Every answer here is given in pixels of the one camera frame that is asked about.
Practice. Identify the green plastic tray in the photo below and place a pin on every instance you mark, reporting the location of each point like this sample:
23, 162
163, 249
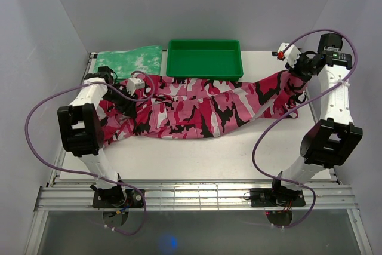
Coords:
217, 59

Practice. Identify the aluminium rail frame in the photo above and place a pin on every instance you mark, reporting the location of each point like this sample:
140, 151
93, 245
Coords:
196, 193

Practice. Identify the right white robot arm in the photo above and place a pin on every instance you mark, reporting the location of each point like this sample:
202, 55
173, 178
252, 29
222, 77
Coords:
334, 137

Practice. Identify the folded green white trousers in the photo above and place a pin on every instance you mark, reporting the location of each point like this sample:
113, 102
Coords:
147, 59

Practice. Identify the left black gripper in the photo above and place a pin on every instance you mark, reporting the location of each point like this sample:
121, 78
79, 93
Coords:
129, 108

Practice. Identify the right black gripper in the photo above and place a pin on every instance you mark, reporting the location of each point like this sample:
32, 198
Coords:
295, 71

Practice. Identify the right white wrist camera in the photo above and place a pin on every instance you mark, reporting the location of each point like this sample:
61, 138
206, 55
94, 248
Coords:
289, 53

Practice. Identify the pink camouflage trousers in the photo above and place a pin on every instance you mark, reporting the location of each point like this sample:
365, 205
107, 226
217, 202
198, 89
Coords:
190, 108

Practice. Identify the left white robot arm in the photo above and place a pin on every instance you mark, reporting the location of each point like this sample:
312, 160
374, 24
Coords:
81, 132

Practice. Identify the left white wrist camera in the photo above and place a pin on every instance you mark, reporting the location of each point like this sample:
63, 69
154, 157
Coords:
134, 84

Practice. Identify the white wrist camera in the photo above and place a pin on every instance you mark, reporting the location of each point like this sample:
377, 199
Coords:
289, 53
134, 84

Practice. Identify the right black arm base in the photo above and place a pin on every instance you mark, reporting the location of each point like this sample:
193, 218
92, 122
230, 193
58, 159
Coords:
270, 197

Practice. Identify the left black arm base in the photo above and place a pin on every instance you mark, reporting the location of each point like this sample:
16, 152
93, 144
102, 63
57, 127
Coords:
118, 198

